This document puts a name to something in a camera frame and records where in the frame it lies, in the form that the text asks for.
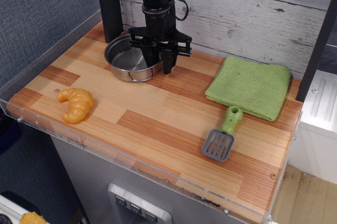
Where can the grey metal cabinet front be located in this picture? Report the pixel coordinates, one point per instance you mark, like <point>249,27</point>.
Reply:
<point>91,171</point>

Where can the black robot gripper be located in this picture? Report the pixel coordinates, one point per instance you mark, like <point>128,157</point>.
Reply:
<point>162,30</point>

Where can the orange plastic croissant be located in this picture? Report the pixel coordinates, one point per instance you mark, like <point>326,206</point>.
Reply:
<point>80,103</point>

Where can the small stainless steel pot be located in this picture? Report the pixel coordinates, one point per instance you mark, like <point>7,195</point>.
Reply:
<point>127,63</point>

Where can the white cabinet at right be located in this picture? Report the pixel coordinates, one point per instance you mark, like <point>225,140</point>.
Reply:
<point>313,149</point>

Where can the dark grey right post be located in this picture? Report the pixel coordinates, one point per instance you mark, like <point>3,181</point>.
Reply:
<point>318,50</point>

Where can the green grey toy spatula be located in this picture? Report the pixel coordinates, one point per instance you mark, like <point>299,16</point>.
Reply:
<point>220,141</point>

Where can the dark grey post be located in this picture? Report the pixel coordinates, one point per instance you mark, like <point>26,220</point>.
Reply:
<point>318,50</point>
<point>111,18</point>

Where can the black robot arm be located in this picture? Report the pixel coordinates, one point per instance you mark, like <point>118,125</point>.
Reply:
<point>157,7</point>

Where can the dark grey left post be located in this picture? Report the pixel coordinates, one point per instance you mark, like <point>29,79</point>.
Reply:
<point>111,18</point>

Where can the clear acrylic table guard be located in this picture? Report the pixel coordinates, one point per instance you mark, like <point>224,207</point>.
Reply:
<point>156,129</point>

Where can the silver dispenser button panel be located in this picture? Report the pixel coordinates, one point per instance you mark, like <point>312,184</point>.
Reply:
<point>131,208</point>

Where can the yellow object bottom left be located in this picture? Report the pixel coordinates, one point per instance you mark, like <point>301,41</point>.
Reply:
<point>32,218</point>

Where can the green folded cloth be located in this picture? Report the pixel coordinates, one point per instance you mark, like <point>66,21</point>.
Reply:
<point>258,89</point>

